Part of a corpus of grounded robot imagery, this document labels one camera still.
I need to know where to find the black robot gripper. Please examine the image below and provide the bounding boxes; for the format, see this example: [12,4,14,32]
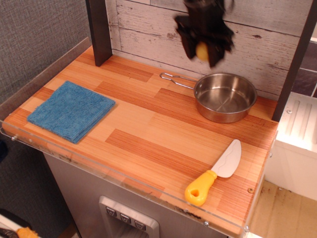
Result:
[174,0,234,67]

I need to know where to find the yellow toy potato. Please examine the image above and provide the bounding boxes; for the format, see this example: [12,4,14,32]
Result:
[196,42,209,61]

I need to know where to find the small steel saucepan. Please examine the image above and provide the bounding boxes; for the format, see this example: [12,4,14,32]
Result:
[159,72,258,123]

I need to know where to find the blue folded cloth napkin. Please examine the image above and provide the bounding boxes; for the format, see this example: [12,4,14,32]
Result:
[27,81,115,144]

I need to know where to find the white toy sink unit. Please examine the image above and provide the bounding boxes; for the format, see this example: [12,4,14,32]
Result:
[264,93,317,200]

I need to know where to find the silver dispenser button panel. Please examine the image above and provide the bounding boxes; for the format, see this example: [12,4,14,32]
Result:
[99,196,160,238]

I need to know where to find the orange object bottom left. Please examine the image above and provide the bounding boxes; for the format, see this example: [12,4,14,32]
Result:
[16,227,39,238]

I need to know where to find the dark grey right post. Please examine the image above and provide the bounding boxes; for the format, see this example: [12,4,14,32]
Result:
[271,0,317,122]

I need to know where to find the dark grey post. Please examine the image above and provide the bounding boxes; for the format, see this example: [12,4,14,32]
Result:
[271,0,317,122]
[85,0,112,66]

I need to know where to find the dark grey left post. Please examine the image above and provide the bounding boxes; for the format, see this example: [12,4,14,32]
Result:
[85,0,112,66]

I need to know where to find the toy knife yellow handle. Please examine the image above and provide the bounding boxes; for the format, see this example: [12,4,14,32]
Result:
[184,139,242,206]

